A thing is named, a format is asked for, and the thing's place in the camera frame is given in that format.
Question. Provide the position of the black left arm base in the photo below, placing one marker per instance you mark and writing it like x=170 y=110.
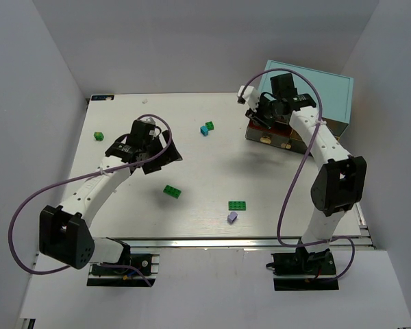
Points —
x=136 y=270

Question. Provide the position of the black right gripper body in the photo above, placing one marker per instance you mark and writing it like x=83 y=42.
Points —
x=257 y=114

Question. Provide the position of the small green lego brick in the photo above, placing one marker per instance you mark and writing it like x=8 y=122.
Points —
x=209 y=125

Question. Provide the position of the small cyan lego brick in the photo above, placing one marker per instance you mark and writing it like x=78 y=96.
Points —
x=204 y=130

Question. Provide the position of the green flat lego plate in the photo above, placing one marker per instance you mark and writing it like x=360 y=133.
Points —
x=172 y=191

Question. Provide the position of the teal drawer organizer box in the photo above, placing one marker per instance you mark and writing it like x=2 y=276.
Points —
x=336 y=95

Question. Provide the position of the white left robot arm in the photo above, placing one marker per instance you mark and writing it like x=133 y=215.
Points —
x=64 y=230

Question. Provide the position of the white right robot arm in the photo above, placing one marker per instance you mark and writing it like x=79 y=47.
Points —
x=339 y=183

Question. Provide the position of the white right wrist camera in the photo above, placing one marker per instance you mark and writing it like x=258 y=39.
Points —
x=248 y=95

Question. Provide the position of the green yellow lego cube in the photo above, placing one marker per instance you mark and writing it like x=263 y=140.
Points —
x=98 y=136

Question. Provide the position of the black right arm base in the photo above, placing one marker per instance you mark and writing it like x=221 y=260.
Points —
x=303 y=271

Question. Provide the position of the green long lego brick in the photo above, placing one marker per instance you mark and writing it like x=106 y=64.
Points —
x=237 y=205

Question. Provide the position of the lilac lego piece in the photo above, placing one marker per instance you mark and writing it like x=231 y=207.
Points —
x=232 y=216

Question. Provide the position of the dark corner label sticker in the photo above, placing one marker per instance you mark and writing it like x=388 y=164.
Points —
x=102 y=97

